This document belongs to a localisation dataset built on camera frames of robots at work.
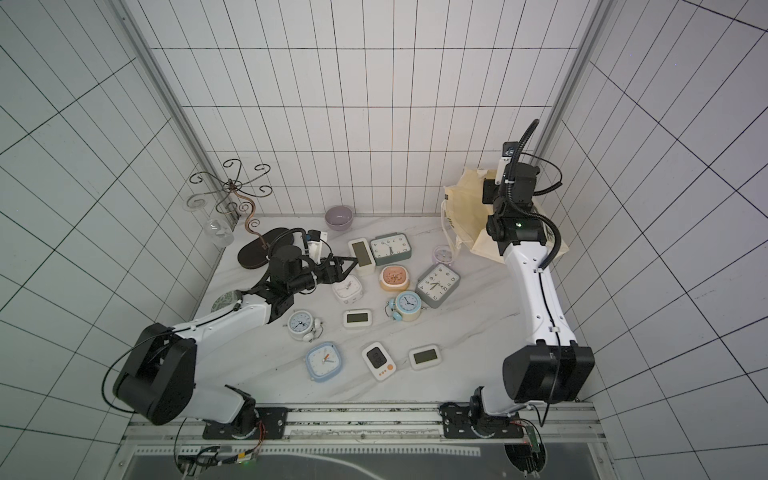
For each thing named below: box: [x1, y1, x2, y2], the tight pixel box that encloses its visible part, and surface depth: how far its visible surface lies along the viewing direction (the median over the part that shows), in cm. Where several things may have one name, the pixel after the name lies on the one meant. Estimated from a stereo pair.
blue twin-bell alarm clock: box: [384, 290, 422, 322], surface depth 92 cm
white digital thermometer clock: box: [408, 344, 442, 370], surface depth 83 cm
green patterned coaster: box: [211, 290, 243, 313], surface depth 92 cm
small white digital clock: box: [342, 308, 373, 328], surface depth 91 cm
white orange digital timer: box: [362, 342, 397, 381], surface depth 81 cm
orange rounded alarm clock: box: [379, 265, 410, 292], surface depth 100 cm
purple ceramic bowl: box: [325, 206, 353, 231], surface depth 116 cm
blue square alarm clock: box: [306, 342, 343, 383], surface depth 82 cm
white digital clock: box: [348, 238, 376, 275], surface depth 106 cm
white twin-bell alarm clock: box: [288, 309, 324, 343], surface depth 87 cm
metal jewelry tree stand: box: [189, 158, 293, 269], surface depth 93 cm
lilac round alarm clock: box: [432, 244, 454, 266], surface depth 106 cm
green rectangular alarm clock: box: [370, 232, 412, 266], surface depth 109 cm
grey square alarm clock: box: [415, 263, 461, 309], surface depth 99 cm
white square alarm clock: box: [332, 274, 364, 305], surface depth 96 cm
